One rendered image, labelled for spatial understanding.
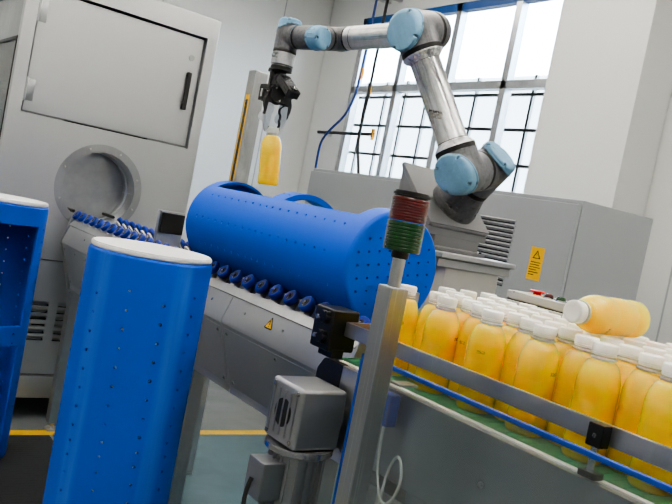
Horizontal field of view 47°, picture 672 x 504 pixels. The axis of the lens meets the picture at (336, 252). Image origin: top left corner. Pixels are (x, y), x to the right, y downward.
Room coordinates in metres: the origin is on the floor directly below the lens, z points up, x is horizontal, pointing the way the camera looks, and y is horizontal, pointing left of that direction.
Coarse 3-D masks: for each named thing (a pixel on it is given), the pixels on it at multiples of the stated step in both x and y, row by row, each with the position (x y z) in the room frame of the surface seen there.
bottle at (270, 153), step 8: (272, 136) 2.48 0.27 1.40; (264, 144) 2.47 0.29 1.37; (272, 144) 2.47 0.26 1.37; (280, 144) 2.49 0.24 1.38; (264, 152) 2.47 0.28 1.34; (272, 152) 2.47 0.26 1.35; (280, 152) 2.49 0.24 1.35; (264, 160) 2.47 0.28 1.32; (272, 160) 2.47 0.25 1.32; (280, 160) 2.50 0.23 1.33; (264, 168) 2.47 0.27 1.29; (272, 168) 2.47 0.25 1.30; (264, 176) 2.47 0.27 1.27; (272, 176) 2.47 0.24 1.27; (264, 184) 2.48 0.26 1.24; (272, 184) 2.48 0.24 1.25
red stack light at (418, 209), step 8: (392, 200) 1.29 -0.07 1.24; (400, 200) 1.27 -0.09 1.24; (408, 200) 1.26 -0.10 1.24; (416, 200) 1.26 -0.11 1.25; (424, 200) 1.27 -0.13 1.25; (392, 208) 1.28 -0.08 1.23; (400, 208) 1.27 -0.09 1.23; (408, 208) 1.26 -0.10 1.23; (416, 208) 1.26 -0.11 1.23; (424, 208) 1.27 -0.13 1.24; (392, 216) 1.27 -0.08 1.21; (400, 216) 1.27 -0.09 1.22; (408, 216) 1.26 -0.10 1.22; (416, 216) 1.26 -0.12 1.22; (424, 216) 1.27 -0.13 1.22; (424, 224) 1.28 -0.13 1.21
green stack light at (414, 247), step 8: (392, 224) 1.27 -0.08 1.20; (400, 224) 1.26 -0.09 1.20; (408, 224) 1.26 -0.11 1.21; (416, 224) 1.27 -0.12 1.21; (392, 232) 1.27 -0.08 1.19; (400, 232) 1.26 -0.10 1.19; (408, 232) 1.26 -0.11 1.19; (416, 232) 1.27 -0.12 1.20; (384, 240) 1.28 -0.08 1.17; (392, 240) 1.27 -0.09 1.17; (400, 240) 1.26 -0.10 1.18; (408, 240) 1.26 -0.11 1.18; (416, 240) 1.27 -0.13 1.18; (392, 248) 1.27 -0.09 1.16; (400, 248) 1.26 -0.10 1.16; (408, 248) 1.26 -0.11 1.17; (416, 248) 1.27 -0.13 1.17
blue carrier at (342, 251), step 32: (224, 192) 2.37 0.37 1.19; (256, 192) 2.54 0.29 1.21; (288, 192) 2.20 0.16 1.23; (192, 224) 2.42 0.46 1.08; (224, 224) 2.25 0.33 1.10; (256, 224) 2.12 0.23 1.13; (288, 224) 2.00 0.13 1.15; (320, 224) 1.90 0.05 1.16; (352, 224) 1.82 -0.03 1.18; (384, 224) 1.82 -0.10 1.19; (224, 256) 2.28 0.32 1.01; (256, 256) 2.10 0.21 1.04; (288, 256) 1.96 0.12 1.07; (320, 256) 1.85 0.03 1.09; (352, 256) 1.77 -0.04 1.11; (384, 256) 1.83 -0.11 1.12; (416, 256) 1.89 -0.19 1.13; (288, 288) 2.03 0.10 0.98; (320, 288) 1.87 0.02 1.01; (352, 288) 1.78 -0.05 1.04
